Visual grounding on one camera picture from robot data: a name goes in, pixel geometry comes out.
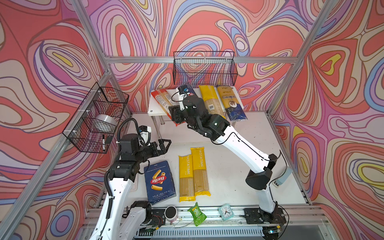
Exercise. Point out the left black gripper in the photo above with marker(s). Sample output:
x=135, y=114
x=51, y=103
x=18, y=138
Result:
x=152, y=145

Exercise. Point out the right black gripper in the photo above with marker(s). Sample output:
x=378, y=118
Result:
x=176, y=112

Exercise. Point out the blue Barilla spaghetti box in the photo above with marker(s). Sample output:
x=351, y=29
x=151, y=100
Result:
x=186, y=89

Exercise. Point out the yellow barcode spaghetti bag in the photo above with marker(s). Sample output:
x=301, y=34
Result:
x=211, y=100

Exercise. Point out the red spaghetti bag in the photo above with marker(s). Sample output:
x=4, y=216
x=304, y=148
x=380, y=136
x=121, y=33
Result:
x=164, y=99

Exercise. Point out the dark blue yellow spaghetti bag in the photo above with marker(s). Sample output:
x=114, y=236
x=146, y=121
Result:
x=232, y=106

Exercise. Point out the blue Barilla rigatoni box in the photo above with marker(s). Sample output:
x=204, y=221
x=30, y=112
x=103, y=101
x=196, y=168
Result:
x=159, y=181

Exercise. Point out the long yellow Pastatime bag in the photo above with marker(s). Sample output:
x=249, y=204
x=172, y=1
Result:
x=201, y=183

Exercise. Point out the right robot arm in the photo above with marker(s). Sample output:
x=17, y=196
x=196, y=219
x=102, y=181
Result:
x=221, y=132

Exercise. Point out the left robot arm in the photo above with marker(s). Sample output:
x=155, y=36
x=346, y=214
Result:
x=119, y=179

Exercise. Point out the white two-tier shelf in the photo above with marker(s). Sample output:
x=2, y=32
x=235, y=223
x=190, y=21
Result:
x=155, y=110

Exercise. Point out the black marker pen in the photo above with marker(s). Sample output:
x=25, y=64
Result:
x=103, y=143

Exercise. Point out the silver tape roll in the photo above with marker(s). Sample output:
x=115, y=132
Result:
x=105, y=123

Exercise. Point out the short yellow Pastatime bag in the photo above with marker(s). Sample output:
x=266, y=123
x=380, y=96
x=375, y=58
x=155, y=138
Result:
x=186, y=176

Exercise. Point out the green snack pouch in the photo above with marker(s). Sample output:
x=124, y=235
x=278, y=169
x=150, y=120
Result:
x=198, y=216

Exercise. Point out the teal alarm clock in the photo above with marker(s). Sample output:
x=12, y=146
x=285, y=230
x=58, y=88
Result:
x=226, y=212

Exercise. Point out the grey small box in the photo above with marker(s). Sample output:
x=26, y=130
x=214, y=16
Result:
x=283, y=178

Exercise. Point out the black wire basket left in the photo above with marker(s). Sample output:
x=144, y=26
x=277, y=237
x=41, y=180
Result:
x=80, y=131

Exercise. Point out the black wire basket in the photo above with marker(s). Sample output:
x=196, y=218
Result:
x=198, y=68
x=80, y=131

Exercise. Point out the black wire basket back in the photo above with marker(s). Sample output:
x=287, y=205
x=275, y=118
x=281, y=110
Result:
x=198, y=68

